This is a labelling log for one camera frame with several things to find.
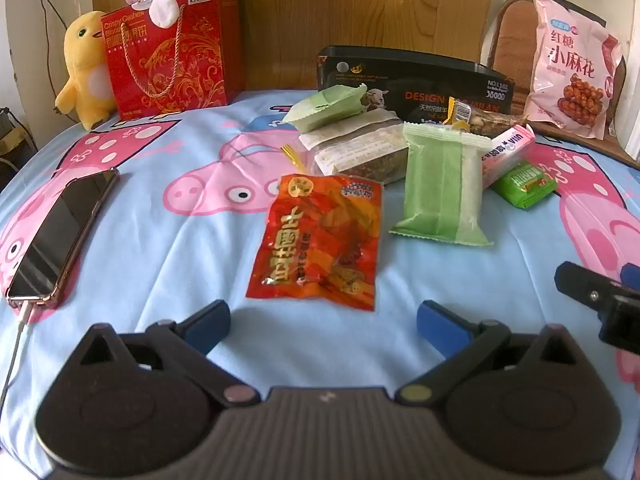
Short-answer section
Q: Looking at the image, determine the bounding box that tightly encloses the green and white snack packet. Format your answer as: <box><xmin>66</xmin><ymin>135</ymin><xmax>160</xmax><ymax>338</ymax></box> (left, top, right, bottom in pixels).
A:
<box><xmin>389</xmin><ymin>122</ymin><xmax>495</xmax><ymax>250</ymax></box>

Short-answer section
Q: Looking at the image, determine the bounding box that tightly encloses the wooden headboard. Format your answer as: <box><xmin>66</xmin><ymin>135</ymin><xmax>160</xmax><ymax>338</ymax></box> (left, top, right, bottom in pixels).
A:
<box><xmin>90</xmin><ymin>0</ymin><xmax>496</xmax><ymax>96</ymax></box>

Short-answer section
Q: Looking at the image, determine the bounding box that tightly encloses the white charging cable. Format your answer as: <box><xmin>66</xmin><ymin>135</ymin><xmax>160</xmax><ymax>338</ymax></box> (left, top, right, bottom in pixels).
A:
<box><xmin>0</xmin><ymin>300</ymin><xmax>37</xmax><ymax>411</ymax></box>

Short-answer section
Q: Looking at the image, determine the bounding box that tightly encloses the red gift box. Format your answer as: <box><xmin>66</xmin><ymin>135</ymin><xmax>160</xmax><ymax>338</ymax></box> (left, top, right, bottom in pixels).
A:
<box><xmin>100</xmin><ymin>0</ymin><xmax>246</xmax><ymax>121</ymax></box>

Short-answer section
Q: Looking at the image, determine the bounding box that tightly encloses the clear brown cake packet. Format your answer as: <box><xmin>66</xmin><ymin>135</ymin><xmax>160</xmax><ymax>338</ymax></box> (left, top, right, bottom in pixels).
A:
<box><xmin>299</xmin><ymin>109</ymin><xmax>411</xmax><ymax>186</ymax></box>

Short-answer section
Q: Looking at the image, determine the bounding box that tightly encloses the brown cushioned chair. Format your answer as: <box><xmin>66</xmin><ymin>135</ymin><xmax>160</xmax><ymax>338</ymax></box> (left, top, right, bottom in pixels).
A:
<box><xmin>487</xmin><ymin>0</ymin><xmax>640</xmax><ymax>171</ymax></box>

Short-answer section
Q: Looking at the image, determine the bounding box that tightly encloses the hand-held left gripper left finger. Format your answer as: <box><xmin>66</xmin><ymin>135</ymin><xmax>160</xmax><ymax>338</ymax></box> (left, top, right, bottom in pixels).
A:
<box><xmin>75</xmin><ymin>299</ymin><xmax>262</xmax><ymax>408</ymax></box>

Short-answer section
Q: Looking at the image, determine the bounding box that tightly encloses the black tin box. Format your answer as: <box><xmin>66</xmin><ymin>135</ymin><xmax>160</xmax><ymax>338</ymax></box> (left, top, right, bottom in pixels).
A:
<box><xmin>316</xmin><ymin>45</ymin><xmax>516</xmax><ymax>123</ymax></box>

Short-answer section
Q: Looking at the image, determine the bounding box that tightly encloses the printed blue blanket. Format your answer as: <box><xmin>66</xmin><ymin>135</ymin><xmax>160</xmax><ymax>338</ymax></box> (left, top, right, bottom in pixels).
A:
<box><xmin>0</xmin><ymin>89</ymin><xmax>640</xmax><ymax>466</ymax></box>

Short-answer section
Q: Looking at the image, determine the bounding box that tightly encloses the pink snack box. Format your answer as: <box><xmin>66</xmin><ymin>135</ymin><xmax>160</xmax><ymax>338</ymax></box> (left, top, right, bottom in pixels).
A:
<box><xmin>481</xmin><ymin>125</ymin><xmax>537</xmax><ymax>191</ymax></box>

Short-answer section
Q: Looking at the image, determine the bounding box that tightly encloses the yellow plush chick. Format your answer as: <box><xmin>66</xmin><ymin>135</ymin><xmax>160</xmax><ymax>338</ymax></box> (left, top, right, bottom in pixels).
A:
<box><xmin>54</xmin><ymin>10</ymin><xmax>117</xmax><ymax>131</ymax></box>

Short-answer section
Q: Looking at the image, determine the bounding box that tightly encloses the dark bedside object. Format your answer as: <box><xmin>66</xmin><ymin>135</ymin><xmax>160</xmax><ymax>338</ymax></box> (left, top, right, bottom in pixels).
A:
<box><xmin>0</xmin><ymin>107</ymin><xmax>38</xmax><ymax>161</ymax></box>

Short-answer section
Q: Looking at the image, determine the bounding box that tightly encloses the red snack packet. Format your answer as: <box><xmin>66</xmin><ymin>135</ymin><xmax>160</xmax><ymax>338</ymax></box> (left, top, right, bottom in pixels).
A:
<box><xmin>246</xmin><ymin>174</ymin><xmax>385</xmax><ymax>312</ymax></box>

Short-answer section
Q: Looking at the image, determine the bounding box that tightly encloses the dark smartphone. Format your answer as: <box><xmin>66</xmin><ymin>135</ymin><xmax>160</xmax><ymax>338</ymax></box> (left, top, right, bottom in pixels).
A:
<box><xmin>5</xmin><ymin>169</ymin><xmax>121</xmax><ymax>307</ymax></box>

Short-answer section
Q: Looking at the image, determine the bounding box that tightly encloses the small dark green packet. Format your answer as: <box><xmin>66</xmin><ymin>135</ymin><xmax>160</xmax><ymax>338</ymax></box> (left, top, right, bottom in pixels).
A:
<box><xmin>490</xmin><ymin>159</ymin><xmax>558</xmax><ymax>210</ymax></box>

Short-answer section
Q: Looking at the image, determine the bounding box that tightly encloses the gold twist tie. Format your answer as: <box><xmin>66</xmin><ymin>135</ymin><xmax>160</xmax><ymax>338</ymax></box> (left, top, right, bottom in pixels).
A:
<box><xmin>280</xmin><ymin>144</ymin><xmax>307</xmax><ymax>173</ymax></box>

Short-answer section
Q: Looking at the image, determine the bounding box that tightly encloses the large pink snack bag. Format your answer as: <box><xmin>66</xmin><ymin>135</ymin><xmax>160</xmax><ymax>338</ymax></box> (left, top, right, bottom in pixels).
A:
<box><xmin>525</xmin><ymin>0</ymin><xmax>626</xmax><ymax>140</ymax></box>

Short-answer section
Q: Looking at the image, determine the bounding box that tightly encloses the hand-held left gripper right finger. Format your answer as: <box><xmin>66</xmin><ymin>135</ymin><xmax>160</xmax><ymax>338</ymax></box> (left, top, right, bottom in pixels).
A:
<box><xmin>395</xmin><ymin>300</ymin><xmax>576</xmax><ymax>407</ymax></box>

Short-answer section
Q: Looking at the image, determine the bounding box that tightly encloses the small light green packet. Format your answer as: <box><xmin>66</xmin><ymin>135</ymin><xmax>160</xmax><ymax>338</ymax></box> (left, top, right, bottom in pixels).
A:
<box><xmin>282</xmin><ymin>82</ymin><xmax>368</xmax><ymax>133</ymax></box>

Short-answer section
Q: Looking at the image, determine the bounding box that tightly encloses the yellow nut snack packet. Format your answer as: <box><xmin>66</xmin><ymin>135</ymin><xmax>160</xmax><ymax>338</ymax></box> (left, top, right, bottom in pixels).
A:
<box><xmin>446</xmin><ymin>97</ymin><xmax>530</xmax><ymax>136</ymax></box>

